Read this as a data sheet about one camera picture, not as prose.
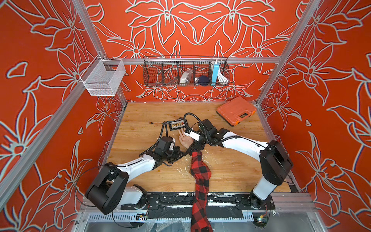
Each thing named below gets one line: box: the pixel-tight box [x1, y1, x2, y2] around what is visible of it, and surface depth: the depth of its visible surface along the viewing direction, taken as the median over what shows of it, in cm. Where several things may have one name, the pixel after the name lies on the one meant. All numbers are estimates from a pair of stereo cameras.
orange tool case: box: [216, 96, 257, 127], surface depth 109 cm
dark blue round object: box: [198, 75, 210, 87], surface depth 97 cm
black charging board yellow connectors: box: [166, 117, 186, 131], surface depth 105 cm
